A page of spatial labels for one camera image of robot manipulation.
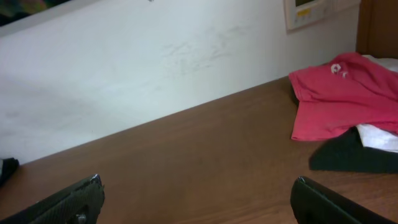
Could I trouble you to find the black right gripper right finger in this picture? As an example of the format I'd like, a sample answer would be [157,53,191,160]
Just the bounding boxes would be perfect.
[290,177,395,224]

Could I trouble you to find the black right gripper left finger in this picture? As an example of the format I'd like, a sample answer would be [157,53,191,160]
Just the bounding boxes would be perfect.
[1,174,105,224]

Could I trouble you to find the black shorts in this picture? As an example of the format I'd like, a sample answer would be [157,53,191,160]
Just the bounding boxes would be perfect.
[0,158,19,187]

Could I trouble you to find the dark garment at table edge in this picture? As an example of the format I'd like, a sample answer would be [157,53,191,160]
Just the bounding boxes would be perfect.
[308,128,397,174]

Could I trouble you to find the white black garment under shirt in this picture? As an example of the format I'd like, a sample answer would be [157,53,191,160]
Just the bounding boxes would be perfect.
[356,124,397,152]

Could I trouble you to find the red shirt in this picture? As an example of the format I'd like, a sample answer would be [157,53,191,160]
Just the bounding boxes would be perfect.
[289,52,397,141]

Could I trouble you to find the white cloth garment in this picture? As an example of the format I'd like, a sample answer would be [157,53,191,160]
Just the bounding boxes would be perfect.
[363,55,398,72]

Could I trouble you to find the wall mounted control panel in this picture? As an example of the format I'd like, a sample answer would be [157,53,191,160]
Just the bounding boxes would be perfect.
[284,0,361,31]

